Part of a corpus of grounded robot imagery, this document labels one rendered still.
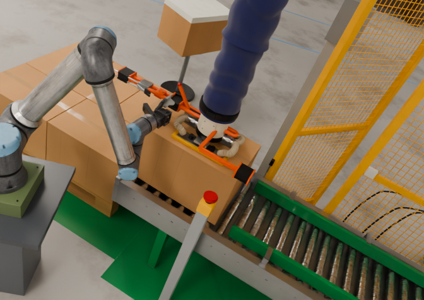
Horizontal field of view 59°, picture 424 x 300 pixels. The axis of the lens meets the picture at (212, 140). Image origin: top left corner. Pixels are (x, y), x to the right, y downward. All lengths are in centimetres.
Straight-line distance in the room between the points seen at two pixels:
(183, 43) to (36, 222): 226
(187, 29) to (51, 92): 204
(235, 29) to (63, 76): 77
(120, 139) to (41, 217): 54
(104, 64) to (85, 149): 120
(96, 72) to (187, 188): 101
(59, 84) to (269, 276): 147
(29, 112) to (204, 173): 93
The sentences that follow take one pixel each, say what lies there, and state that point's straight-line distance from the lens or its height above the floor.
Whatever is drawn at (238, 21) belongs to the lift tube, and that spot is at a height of 170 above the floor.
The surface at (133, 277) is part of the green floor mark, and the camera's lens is 264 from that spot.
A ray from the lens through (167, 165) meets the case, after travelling 220.
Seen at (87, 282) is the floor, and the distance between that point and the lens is 260.
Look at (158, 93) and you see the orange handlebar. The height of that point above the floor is 109.
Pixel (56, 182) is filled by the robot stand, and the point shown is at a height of 75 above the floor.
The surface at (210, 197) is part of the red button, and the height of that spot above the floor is 104.
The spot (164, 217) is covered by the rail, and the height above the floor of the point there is 53.
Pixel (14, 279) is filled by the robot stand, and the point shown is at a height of 17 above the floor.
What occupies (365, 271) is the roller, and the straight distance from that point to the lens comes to 264.
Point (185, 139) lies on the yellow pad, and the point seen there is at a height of 97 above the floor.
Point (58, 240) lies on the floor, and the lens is 275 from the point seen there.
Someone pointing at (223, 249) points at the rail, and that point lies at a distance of 221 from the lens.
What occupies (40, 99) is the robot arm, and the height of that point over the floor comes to 123.
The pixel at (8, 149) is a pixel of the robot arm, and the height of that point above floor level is 108.
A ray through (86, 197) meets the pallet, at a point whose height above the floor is 2.
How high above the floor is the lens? 229
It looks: 38 degrees down
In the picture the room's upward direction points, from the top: 22 degrees clockwise
